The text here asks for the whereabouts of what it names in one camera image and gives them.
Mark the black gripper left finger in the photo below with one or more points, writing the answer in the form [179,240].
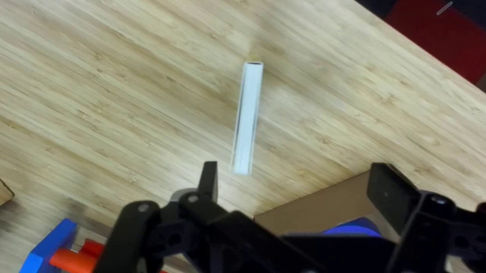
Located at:
[208,182]

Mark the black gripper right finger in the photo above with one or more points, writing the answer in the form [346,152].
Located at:
[392,194]

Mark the white box yellow label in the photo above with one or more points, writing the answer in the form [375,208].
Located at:
[246,121]

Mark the brown cardboard carton box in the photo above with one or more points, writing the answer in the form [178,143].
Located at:
[313,206]

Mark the blue tape roll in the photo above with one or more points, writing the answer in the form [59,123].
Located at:
[351,228]

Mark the orange toy rod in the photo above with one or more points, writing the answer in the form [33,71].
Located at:
[70,258]

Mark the blue wooden toy workbench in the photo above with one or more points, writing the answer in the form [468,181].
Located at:
[47,247]

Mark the wooden slatted stand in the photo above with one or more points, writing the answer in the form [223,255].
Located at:
[5,191]

